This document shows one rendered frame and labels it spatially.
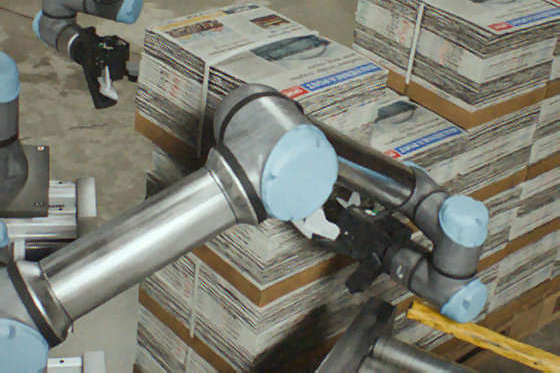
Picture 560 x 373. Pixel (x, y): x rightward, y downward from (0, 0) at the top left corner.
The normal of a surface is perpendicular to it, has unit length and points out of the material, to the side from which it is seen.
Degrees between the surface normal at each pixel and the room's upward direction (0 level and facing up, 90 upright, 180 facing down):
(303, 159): 87
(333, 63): 1
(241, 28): 2
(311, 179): 87
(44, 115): 0
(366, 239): 90
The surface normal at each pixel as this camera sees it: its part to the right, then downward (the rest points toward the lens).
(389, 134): 0.14, -0.88
